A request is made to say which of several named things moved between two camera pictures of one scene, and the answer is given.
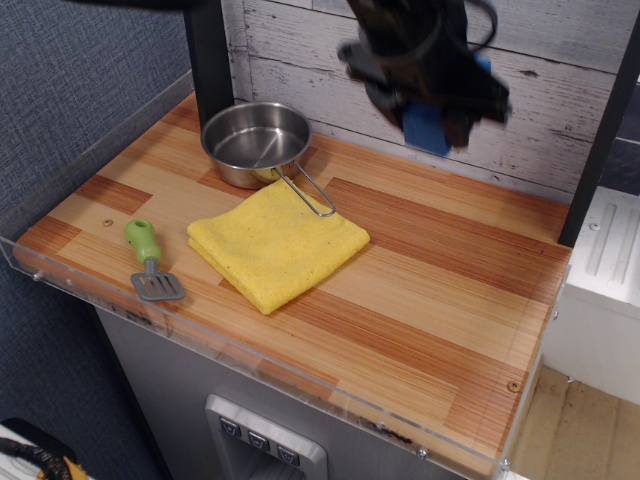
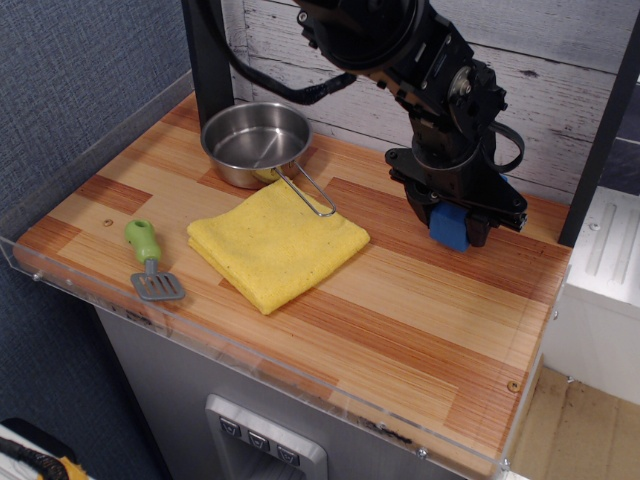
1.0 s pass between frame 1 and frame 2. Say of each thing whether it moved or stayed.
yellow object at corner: stayed
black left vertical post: stayed
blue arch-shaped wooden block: moved
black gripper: moved
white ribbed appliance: stayed
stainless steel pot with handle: stayed
